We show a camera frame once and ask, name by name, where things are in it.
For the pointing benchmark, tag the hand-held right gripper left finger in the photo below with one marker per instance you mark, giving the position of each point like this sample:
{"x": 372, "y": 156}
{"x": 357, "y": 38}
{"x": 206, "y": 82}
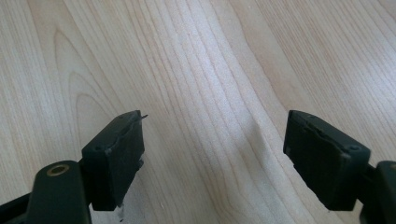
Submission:
{"x": 115, "y": 161}

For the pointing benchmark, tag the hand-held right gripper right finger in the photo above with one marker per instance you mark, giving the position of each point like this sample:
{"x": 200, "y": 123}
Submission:
{"x": 327, "y": 161}

